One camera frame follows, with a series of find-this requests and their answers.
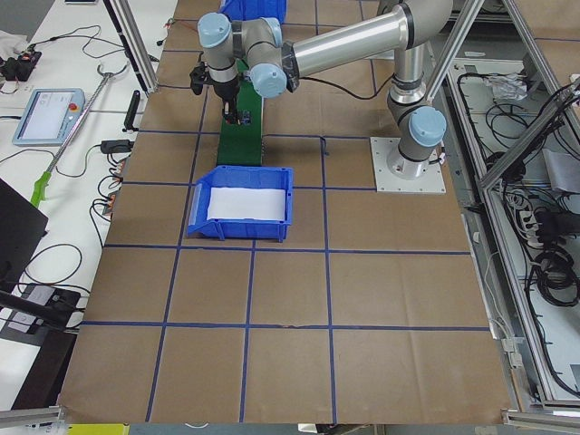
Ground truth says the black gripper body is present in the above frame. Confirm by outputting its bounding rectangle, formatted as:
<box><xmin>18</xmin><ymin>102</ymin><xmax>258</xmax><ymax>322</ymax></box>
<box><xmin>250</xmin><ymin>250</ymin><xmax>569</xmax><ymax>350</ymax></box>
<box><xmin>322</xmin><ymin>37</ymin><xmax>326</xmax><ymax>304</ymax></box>
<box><xmin>213</xmin><ymin>76</ymin><xmax>240</xmax><ymax>114</ymax></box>

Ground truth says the yellow push button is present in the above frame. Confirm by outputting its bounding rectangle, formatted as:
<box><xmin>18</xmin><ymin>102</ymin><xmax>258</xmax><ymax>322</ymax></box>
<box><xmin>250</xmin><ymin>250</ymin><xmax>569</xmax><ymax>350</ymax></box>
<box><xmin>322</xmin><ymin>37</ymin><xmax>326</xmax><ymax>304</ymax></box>
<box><xmin>224</xmin><ymin>110</ymin><xmax>252</xmax><ymax>126</ymax></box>

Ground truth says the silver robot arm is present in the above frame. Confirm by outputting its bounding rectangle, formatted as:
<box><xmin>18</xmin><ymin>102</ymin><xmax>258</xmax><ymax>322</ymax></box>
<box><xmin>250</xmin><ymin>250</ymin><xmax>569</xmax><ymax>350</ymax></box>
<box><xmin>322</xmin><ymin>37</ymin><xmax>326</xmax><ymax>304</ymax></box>
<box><xmin>190</xmin><ymin>1</ymin><xmax>453</xmax><ymax>165</ymax></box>

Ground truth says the green conveyor belt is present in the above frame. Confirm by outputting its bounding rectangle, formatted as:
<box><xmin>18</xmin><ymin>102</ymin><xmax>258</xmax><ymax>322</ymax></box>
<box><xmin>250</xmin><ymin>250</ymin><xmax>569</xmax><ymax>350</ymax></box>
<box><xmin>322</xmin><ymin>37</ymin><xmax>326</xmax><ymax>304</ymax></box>
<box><xmin>217</xmin><ymin>60</ymin><xmax>263</xmax><ymax>166</ymax></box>

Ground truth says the right blue plastic bin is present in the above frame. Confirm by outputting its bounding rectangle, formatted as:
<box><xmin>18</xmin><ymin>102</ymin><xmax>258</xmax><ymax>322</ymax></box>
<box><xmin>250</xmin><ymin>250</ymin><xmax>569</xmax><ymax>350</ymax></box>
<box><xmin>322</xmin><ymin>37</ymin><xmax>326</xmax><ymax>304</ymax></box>
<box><xmin>218</xmin><ymin>0</ymin><xmax>287</xmax><ymax>24</ymax></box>

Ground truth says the blue plastic bin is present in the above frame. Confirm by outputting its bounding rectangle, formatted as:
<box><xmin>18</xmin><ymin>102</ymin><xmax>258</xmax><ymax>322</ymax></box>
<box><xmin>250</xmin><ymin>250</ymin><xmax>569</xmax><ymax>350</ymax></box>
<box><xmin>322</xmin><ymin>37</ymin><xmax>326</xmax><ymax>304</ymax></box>
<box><xmin>187</xmin><ymin>165</ymin><xmax>294</xmax><ymax>242</ymax></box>
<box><xmin>218</xmin><ymin>0</ymin><xmax>287</xmax><ymax>24</ymax></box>

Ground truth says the left blue plastic bin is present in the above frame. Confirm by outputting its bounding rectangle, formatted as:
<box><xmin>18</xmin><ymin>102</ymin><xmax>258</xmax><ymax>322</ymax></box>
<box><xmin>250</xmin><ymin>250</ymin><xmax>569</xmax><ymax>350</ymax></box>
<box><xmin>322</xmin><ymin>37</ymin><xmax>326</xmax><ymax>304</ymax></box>
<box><xmin>187</xmin><ymin>165</ymin><xmax>294</xmax><ymax>242</ymax></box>

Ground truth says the left bin white foam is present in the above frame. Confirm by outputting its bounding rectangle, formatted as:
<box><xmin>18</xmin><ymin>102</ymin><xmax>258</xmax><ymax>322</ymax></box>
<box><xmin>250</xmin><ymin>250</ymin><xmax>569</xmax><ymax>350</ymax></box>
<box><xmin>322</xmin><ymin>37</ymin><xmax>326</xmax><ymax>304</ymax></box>
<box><xmin>208</xmin><ymin>188</ymin><xmax>286</xmax><ymax>221</ymax></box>

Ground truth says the teach pendant tablet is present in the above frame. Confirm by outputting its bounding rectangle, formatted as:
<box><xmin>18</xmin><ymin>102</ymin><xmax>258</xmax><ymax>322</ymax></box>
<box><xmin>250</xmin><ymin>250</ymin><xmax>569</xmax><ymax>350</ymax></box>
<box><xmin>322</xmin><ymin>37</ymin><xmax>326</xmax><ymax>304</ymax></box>
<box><xmin>12</xmin><ymin>88</ymin><xmax>85</xmax><ymax>146</ymax></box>

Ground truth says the red black conveyor wire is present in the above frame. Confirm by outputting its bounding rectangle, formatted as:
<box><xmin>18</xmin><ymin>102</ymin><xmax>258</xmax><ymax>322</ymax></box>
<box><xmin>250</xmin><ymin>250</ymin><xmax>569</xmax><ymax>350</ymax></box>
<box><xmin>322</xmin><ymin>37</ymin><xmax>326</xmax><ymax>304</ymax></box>
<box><xmin>156</xmin><ymin>17</ymin><xmax>205</xmax><ymax>46</ymax></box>

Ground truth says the aluminium frame post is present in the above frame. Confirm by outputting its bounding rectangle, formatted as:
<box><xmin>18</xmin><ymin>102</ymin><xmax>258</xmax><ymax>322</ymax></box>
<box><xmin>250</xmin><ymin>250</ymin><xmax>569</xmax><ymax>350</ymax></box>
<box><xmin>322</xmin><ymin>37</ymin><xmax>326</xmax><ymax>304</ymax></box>
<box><xmin>103</xmin><ymin>0</ymin><xmax>158</xmax><ymax>94</ymax></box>

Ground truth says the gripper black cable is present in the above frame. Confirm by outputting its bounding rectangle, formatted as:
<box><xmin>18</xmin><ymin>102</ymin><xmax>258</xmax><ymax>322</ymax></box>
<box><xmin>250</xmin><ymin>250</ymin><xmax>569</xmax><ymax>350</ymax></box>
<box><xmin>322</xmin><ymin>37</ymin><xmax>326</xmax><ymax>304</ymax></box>
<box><xmin>294</xmin><ymin>75</ymin><xmax>395</xmax><ymax>101</ymax></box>

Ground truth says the green handled reach grabber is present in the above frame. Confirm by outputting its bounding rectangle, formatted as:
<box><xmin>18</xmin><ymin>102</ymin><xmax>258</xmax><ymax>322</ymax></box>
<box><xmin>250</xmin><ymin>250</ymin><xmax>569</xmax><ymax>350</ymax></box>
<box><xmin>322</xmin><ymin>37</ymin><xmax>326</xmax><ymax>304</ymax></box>
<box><xmin>30</xmin><ymin>63</ymin><xmax>129</xmax><ymax>208</ymax></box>

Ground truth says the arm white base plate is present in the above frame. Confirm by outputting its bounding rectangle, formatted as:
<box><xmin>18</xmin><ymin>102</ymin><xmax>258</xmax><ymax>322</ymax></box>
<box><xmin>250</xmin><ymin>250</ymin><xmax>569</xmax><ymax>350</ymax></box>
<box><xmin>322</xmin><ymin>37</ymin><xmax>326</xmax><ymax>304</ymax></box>
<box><xmin>370</xmin><ymin>137</ymin><xmax>446</xmax><ymax>195</ymax></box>

